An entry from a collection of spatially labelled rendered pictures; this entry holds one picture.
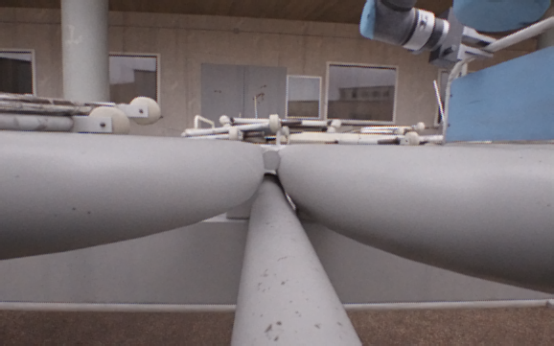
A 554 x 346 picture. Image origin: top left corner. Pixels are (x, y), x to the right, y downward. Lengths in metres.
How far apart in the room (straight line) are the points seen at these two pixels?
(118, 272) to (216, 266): 0.06
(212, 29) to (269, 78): 1.65
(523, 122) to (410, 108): 6.54
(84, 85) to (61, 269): 4.74
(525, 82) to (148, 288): 0.81
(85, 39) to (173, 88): 2.25
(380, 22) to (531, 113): 0.39
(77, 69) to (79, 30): 0.55
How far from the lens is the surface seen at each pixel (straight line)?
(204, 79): 6.56
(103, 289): 0.22
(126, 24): 7.43
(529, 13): 0.43
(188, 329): 0.87
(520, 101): 0.83
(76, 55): 5.04
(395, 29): 0.80
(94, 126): 0.55
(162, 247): 0.19
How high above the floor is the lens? 0.50
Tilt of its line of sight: 6 degrees down
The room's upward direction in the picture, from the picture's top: 2 degrees clockwise
